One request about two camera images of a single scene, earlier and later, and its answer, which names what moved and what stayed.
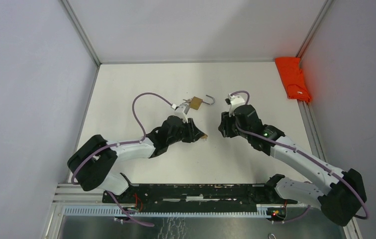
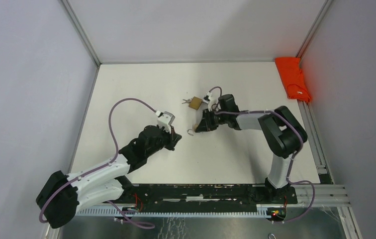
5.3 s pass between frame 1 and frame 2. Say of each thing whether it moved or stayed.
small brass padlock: moved
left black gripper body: moved
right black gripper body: moved
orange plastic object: stayed
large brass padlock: stayed
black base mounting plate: stayed
